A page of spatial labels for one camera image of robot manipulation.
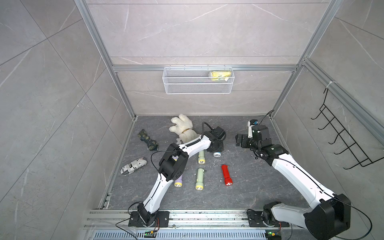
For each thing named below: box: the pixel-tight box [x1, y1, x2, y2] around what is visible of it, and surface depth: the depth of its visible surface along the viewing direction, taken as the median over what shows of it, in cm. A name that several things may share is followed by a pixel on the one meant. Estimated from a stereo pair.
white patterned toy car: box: [120, 157, 148, 176], surface depth 90 cm
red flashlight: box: [221, 164, 233, 186], surface depth 87 cm
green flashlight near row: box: [195, 168, 205, 191], surface depth 85 cm
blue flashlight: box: [213, 152, 222, 158], surface depth 95 cm
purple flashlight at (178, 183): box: [174, 174, 183, 188], surface depth 85 cm
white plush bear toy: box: [169, 114, 200, 145], surface depth 104 cm
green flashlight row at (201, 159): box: [198, 150, 206, 165], surface depth 95 cm
